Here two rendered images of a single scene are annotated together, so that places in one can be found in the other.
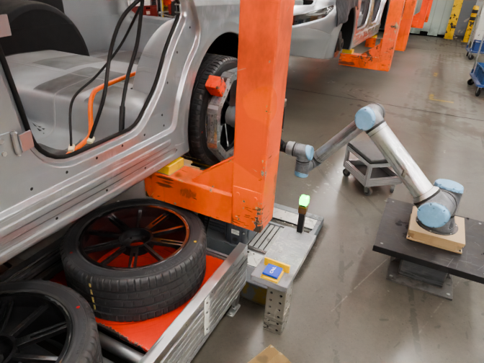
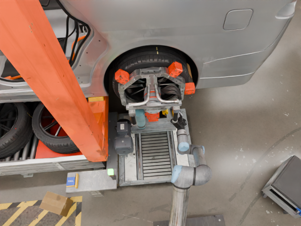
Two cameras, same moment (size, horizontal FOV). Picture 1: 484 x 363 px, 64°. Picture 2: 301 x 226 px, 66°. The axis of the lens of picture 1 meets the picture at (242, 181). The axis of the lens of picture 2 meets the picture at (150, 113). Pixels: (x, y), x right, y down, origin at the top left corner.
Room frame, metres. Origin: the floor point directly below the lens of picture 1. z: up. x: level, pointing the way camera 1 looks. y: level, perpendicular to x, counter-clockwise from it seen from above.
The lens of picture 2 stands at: (1.70, -0.96, 2.46)
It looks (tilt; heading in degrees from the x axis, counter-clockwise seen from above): 60 degrees down; 64
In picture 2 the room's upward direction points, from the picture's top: 3 degrees counter-clockwise
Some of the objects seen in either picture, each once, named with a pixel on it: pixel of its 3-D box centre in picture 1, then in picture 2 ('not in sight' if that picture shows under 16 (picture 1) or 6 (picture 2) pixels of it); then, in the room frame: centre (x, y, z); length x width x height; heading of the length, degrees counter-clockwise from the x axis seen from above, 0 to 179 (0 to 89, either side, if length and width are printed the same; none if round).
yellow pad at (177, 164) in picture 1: (166, 163); (96, 93); (1.83, 0.40, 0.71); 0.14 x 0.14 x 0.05; 65
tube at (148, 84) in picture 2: not in sight; (139, 92); (2.09, -0.01, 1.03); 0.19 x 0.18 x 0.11; 65
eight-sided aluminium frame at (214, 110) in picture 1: (235, 115); (152, 92); (2.23, 0.06, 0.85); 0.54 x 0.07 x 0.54; 155
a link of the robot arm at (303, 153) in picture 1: (303, 151); (182, 142); (2.28, -0.38, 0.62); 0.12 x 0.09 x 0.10; 65
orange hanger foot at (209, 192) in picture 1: (194, 173); (96, 110); (1.75, 0.25, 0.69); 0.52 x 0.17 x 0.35; 65
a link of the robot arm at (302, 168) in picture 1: (302, 167); (183, 148); (2.28, -0.39, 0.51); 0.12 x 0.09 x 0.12; 143
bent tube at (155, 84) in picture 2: not in sight; (165, 90); (2.27, -0.09, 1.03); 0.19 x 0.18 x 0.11; 65
